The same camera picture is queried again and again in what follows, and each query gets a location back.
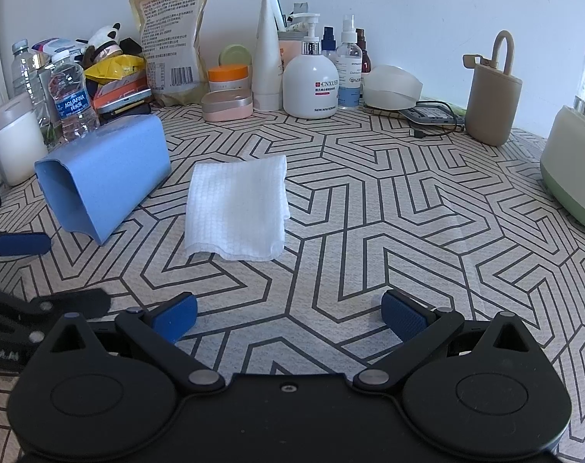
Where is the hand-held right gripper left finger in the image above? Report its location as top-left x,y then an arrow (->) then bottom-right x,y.
41,292 -> 226,392

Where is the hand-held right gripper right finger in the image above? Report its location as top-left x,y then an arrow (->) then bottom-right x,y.
354,289 -> 540,394

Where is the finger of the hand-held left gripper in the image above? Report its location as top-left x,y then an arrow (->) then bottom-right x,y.
0,280 -> 113,345
0,224 -> 52,265

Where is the blue plastic container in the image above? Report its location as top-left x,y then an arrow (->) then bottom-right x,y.
34,114 -> 172,247

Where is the white cloth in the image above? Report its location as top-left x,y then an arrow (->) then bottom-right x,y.
184,154 -> 292,262

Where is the white frosted jar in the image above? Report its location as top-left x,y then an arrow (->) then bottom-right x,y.
0,91 -> 50,187

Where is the geometric patterned table cover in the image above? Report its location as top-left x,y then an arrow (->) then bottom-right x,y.
0,101 -> 585,463

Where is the blue label water bottle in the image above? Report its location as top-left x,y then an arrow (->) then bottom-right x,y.
48,49 -> 101,144

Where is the clear water bottle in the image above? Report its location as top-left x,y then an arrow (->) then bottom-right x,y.
11,39 -> 53,123

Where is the silver flat device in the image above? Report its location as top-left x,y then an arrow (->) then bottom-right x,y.
96,89 -> 153,117

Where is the orange box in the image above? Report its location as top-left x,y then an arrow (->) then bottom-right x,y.
91,75 -> 151,107

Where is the yellow snack packet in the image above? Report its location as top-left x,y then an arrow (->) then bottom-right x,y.
84,54 -> 147,84

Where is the grey flat device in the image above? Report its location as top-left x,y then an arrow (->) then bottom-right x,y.
399,106 -> 460,126

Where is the pink flat case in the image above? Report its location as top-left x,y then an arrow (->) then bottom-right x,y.
201,89 -> 254,123

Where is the panda plush toy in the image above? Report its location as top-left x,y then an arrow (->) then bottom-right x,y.
83,22 -> 125,66

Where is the white round dish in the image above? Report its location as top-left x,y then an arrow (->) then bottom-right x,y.
361,64 -> 424,111

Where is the tan bottle with loop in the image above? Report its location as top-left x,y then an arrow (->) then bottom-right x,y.
462,30 -> 524,147

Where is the green white glass kettle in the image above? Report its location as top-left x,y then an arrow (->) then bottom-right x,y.
539,20 -> 585,238

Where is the orange lid jar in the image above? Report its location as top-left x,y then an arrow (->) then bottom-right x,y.
208,64 -> 251,93

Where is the white pump bottle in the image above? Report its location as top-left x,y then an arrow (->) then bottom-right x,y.
282,12 -> 340,119

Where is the clear spray bottle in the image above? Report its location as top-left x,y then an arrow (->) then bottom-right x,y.
337,14 -> 365,110

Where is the beige food bag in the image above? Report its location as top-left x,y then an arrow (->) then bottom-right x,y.
129,0 -> 213,107

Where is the brown spray bottle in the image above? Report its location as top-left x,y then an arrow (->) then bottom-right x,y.
355,28 -> 373,76

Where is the green round jar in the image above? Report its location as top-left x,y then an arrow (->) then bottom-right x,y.
219,44 -> 253,67

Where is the white cosmetic tube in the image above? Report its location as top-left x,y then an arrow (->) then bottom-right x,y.
251,0 -> 284,112

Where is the pink tube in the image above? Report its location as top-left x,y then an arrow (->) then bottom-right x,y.
278,39 -> 299,71

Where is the blue spray bottle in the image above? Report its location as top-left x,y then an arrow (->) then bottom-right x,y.
321,26 -> 340,61

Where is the black cable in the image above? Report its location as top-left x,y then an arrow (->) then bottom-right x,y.
408,100 -> 467,139

